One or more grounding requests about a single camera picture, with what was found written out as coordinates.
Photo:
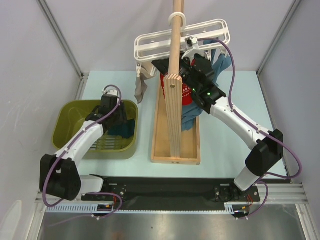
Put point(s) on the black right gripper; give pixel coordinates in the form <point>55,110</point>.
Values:
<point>163,65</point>

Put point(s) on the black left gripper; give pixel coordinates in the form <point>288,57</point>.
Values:
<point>122,117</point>

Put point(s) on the red santa christmas sock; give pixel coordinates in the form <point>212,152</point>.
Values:
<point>162,84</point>

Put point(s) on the white plastic clip hanger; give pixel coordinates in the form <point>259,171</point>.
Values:
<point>156,45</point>

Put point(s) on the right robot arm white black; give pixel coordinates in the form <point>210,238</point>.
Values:
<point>266,146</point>

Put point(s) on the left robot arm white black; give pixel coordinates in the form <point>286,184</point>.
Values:
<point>59,175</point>

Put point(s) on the wooden pole stand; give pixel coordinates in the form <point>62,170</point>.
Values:
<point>173,82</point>

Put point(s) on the grey beige sock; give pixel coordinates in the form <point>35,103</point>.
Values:
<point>144,71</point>

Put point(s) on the olive green plastic bin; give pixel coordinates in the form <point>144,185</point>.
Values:
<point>72,117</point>

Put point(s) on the light blue sock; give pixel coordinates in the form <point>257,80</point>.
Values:
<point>220,65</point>

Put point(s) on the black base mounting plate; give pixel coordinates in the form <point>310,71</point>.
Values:
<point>173,194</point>

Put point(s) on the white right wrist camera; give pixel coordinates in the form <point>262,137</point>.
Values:
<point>192,48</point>

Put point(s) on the white slotted cable duct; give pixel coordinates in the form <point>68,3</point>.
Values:
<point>92,208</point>

